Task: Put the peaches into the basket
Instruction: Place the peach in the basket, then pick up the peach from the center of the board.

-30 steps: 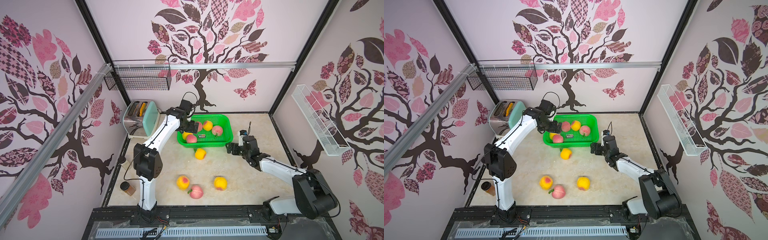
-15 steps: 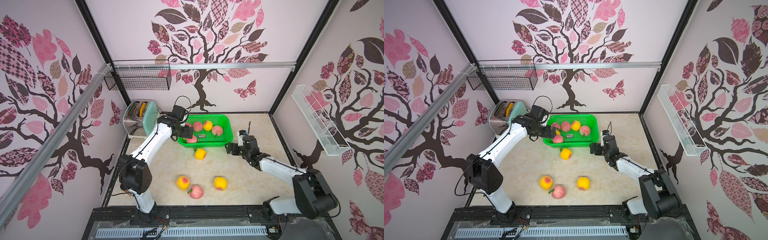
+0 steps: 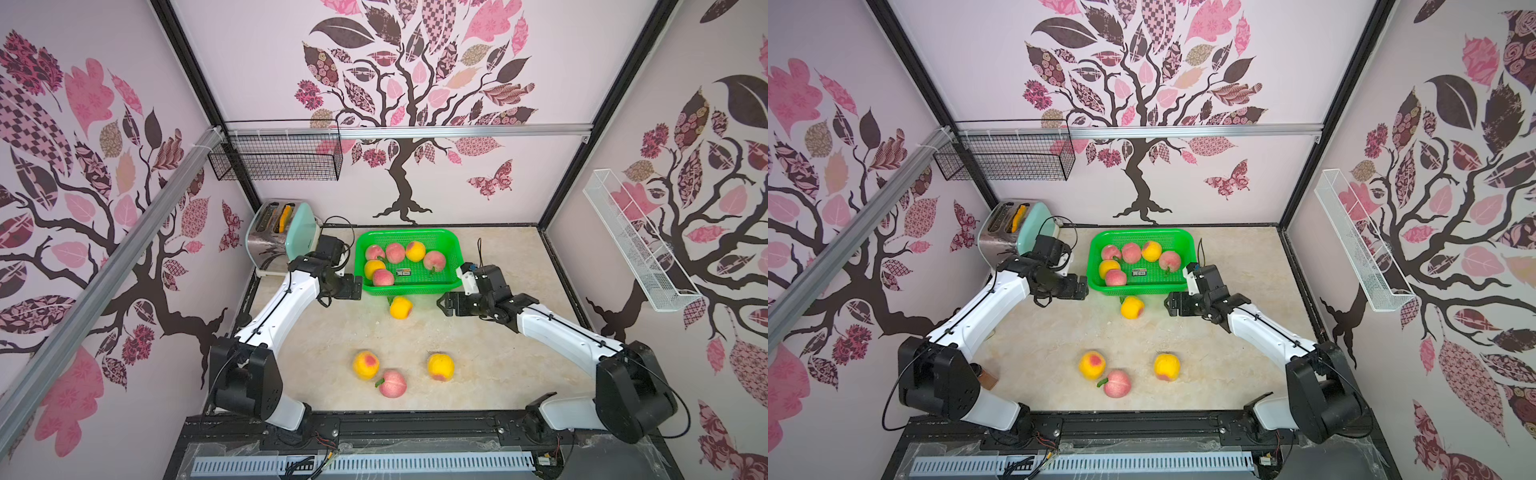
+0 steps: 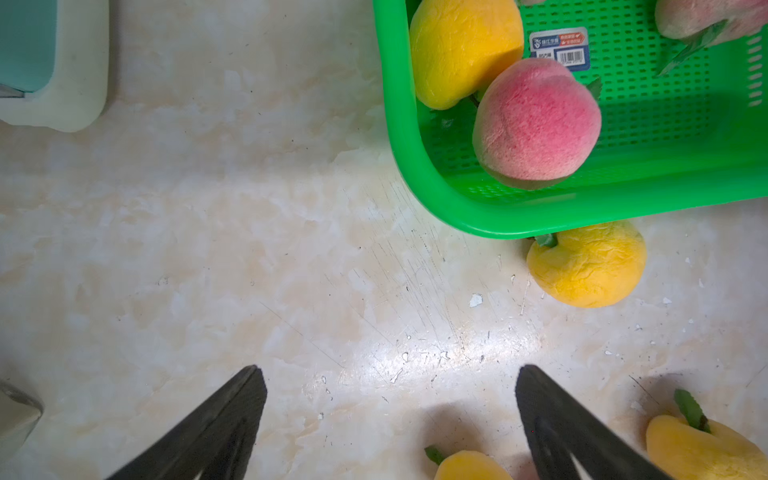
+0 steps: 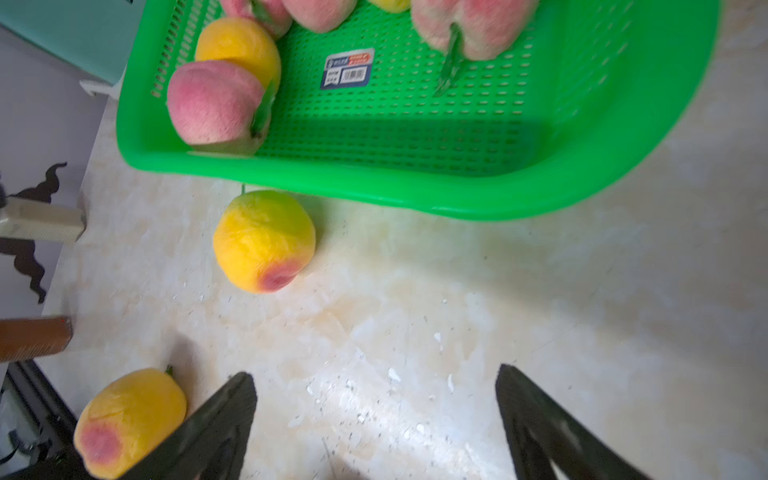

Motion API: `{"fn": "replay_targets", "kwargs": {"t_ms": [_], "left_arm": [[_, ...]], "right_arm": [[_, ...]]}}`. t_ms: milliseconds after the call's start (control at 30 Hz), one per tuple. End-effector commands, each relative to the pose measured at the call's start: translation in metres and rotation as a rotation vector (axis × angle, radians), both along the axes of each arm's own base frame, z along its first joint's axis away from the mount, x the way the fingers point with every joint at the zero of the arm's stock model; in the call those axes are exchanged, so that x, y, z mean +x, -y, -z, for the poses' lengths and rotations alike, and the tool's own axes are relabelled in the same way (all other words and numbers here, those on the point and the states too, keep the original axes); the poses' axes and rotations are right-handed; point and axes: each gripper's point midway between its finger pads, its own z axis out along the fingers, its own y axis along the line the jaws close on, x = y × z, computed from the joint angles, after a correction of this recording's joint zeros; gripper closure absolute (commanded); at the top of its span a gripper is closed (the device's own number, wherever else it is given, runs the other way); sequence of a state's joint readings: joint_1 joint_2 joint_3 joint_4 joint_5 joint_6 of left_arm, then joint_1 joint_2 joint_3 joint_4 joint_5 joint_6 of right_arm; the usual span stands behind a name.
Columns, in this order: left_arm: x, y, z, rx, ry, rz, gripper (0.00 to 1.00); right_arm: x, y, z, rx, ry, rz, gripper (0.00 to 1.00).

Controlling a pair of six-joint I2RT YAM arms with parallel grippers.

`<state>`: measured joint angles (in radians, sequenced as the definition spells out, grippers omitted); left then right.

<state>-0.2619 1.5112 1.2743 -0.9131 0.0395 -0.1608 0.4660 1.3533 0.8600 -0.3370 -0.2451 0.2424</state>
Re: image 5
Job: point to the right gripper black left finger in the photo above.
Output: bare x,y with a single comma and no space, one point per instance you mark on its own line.
211,443

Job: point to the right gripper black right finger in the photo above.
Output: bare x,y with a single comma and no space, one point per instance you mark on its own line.
544,438

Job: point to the large pink peach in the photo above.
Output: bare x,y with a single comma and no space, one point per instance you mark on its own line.
320,16

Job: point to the brown spice jar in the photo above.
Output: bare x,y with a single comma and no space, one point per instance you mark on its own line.
28,338

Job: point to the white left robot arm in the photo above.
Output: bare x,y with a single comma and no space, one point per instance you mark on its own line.
39,221

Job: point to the basket barcode sticker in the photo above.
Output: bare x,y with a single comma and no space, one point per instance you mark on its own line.
350,69

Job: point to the small pink peach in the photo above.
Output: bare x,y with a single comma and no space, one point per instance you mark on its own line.
473,30

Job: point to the mint green toaster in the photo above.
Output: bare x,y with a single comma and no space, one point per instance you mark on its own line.
94,36

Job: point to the yellow red peach front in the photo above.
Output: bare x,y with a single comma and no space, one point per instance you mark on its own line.
127,420

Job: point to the yellow peach with red blush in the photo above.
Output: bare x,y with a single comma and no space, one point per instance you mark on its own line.
392,6

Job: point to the green plastic basket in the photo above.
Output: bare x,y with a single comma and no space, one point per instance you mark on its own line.
588,90

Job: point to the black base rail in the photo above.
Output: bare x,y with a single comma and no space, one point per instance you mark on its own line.
37,428

